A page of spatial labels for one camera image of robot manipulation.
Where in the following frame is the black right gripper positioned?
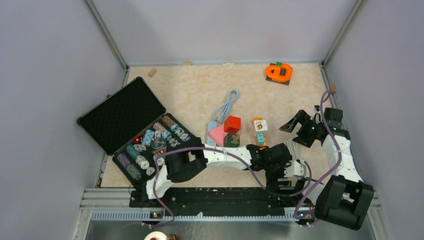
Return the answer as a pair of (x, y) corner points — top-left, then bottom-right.
(280, 109), (323, 148)

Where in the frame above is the orange power strip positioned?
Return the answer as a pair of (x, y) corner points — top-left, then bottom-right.
(252, 117), (269, 150)

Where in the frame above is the teal cube adapter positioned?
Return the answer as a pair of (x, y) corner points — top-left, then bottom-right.
(256, 133), (267, 146)

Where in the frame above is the white cube socket adapter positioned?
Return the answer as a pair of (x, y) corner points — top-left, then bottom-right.
(253, 119), (269, 135)

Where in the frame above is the dark green cube adapter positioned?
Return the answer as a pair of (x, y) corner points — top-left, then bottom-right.
(223, 133), (240, 148)

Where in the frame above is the red cube socket adapter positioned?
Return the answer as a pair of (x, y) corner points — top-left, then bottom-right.
(223, 115), (242, 134)

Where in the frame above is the pink triangular power strip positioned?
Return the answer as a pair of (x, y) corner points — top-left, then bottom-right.
(208, 125), (228, 147)

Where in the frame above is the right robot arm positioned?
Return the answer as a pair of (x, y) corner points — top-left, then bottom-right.
(279, 107), (374, 230)

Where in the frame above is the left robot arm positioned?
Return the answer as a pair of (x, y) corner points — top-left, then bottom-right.
(141, 143), (293, 207)

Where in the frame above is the wooden block at right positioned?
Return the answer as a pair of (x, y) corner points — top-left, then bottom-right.
(329, 84), (337, 94)

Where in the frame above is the light blue power strip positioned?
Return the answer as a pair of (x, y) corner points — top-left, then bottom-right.
(205, 120), (219, 145)

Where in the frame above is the poker chip stack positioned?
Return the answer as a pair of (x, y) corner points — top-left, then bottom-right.
(141, 129), (155, 147)

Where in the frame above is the black poker chip case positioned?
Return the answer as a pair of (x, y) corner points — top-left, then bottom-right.
(76, 76), (194, 190)

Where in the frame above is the small wooden block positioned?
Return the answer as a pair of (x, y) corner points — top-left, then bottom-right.
(148, 68), (158, 77)

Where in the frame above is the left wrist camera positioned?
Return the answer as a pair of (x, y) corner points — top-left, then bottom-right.
(284, 160), (308, 178)

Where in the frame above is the orange ring toy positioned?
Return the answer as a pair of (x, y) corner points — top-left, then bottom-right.
(264, 63), (294, 83)

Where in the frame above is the dark square base plate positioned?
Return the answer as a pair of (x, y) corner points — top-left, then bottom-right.
(265, 62), (294, 87)

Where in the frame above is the light blue coiled cable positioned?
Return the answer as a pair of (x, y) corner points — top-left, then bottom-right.
(211, 89), (241, 124)

